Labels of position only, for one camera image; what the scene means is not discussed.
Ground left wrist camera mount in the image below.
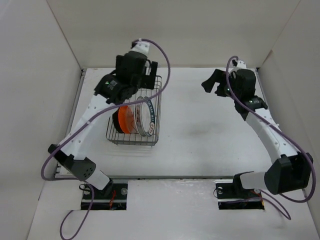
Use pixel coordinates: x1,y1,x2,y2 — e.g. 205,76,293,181
131,41,150,57

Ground green rimmed white plate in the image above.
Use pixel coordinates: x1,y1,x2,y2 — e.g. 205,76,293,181
140,99,156,137

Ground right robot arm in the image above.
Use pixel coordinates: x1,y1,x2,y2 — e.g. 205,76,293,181
201,69,313,197

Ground orange plate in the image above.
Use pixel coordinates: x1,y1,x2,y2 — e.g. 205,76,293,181
118,105,137,134

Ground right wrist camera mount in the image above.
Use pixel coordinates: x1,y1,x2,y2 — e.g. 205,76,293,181
232,59,247,71

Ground white plate red characters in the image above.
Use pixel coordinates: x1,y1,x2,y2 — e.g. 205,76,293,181
135,101,150,137

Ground wire dish rack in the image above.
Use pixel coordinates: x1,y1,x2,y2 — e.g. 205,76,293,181
106,75,162,146

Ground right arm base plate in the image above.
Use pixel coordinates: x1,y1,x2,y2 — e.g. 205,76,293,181
213,181,265,210

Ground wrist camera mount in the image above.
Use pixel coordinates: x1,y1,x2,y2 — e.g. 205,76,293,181
232,59,247,71
131,41,150,57

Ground black plate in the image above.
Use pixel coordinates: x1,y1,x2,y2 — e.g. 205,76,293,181
112,109,124,134

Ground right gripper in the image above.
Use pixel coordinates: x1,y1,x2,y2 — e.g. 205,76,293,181
201,68,241,101

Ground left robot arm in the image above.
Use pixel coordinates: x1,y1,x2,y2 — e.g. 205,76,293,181
48,48,158,199

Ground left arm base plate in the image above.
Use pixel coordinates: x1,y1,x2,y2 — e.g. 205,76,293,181
78,181,128,211

